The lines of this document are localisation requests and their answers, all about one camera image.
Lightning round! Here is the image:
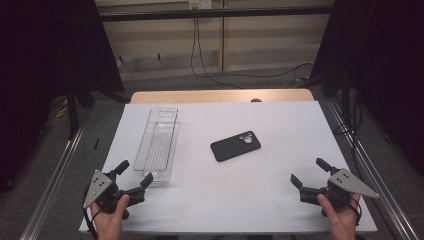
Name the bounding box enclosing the person's left hand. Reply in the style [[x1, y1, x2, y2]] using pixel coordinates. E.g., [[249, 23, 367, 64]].
[[90, 194, 131, 240]]

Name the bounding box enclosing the wooden table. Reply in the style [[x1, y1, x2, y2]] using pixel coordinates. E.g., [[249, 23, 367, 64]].
[[129, 88, 315, 105]]

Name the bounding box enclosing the black phone case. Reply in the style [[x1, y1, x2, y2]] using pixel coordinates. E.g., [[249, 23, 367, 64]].
[[210, 130, 262, 163]]

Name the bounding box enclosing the black curtain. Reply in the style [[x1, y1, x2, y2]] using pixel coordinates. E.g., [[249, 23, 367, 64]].
[[0, 0, 125, 193], [309, 0, 424, 176]]

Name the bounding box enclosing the right hand-held gripper cable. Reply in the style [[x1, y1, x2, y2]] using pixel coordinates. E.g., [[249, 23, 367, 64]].
[[347, 196, 363, 225]]

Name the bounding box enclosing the left hand-held gripper cable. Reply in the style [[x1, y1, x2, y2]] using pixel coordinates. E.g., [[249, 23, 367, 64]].
[[82, 186, 99, 240]]

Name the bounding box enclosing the black horizontal bar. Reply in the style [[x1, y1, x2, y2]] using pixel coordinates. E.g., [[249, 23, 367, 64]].
[[99, 5, 335, 23]]

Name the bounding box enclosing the white table board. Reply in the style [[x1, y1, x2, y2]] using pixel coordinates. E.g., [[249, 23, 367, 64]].
[[78, 101, 379, 235]]

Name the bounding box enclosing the aluminium floor rail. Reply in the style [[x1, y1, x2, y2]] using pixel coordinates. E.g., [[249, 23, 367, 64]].
[[324, 97, 422, 240], [19, 121, 87, 240]]

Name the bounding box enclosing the hand-held gripper cable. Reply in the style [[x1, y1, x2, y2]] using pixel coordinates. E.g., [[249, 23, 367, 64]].
[[347, 196, 363, 225], [82, 186, 99, 240]]

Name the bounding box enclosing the clear plastic packaging box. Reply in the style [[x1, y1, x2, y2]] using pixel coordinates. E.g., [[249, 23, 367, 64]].
[[133, 106, 181, 184]]

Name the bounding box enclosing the black metal stand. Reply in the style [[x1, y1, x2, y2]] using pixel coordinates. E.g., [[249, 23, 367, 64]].
[[64, 82, 80, 140]]

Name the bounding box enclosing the black hanging cable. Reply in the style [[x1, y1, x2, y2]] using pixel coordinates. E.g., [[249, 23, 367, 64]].
[[190, 17, 245, 90]]

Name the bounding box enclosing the black floor cable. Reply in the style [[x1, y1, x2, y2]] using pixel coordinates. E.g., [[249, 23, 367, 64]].
[[213, 62, 314, 80]]

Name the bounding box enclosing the white wall outlet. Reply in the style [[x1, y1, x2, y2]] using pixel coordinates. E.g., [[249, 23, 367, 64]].
[[188, 0, 214, 10]]

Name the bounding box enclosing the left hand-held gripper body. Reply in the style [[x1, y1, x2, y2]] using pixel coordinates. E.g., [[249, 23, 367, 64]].
[[82, 168, 147, 221]]

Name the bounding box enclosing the person's right hand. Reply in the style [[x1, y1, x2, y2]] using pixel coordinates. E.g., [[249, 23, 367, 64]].
[[316, 193, 362, 240]]

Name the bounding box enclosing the black cable bundle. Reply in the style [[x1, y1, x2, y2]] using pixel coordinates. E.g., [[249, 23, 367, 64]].
[[332, 89, 365, 149]]

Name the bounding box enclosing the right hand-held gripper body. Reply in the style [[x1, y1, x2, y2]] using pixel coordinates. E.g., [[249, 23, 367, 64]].
[[299, 167, 380, 210]]

